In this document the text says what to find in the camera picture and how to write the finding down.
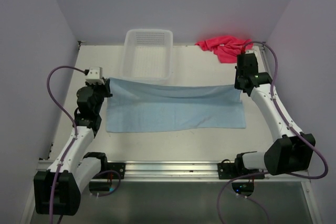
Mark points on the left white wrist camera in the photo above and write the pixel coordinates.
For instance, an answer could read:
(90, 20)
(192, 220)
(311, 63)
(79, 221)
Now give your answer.
(94, 75)

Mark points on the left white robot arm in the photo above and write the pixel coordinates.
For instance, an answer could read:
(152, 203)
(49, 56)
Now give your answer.
(58, 189)

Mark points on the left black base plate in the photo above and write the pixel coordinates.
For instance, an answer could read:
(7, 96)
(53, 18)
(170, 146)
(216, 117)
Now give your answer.
(117, 167)

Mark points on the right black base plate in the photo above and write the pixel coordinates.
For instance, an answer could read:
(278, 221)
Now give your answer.
(229, 170)

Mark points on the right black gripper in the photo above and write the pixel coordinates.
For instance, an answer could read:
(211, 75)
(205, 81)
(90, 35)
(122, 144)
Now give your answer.
(236, 84)

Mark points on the light blue towel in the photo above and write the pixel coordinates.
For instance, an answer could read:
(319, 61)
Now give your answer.
(139, 107)

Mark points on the white plastic basket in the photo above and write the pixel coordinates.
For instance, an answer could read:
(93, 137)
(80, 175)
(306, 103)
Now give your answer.
(147, 56)

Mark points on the pink towel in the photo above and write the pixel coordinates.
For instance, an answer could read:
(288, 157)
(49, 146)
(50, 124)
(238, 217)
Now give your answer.
(226, 48)

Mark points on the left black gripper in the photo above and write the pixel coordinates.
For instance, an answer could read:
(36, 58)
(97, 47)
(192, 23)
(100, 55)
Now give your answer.
(105, 87)

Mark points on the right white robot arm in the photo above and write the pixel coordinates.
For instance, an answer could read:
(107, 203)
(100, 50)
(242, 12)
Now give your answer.
(291, 149)

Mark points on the aluminium mounting rail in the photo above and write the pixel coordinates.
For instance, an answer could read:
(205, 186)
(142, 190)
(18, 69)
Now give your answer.
(170, 170)

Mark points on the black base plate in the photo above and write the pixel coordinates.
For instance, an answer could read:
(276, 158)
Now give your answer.
(117, 167)
(229, 170)

